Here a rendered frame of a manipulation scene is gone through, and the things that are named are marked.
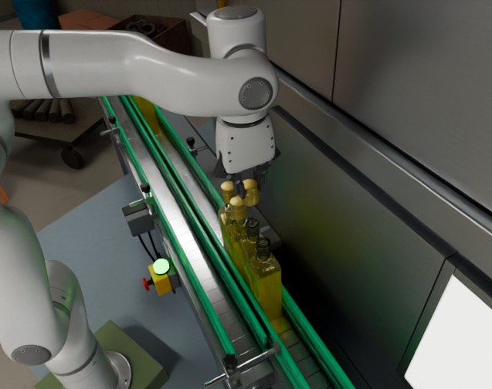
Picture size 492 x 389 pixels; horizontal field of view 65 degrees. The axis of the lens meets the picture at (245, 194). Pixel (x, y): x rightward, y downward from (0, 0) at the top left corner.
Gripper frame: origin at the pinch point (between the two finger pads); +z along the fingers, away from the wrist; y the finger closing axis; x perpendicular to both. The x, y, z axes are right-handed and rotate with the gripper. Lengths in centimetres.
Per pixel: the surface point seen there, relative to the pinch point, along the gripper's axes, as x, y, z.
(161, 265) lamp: -24, 19, 40
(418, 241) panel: 29.7, -12.1, -5.8
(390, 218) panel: 24.2, -12.0, -5.8
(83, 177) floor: -229, 45, 142
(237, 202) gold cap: -5.4, 0.8, 8.9
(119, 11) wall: -498, -55, 98
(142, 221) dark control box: -49, 19, 44
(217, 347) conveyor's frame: 8.3, 15.0, 37.2
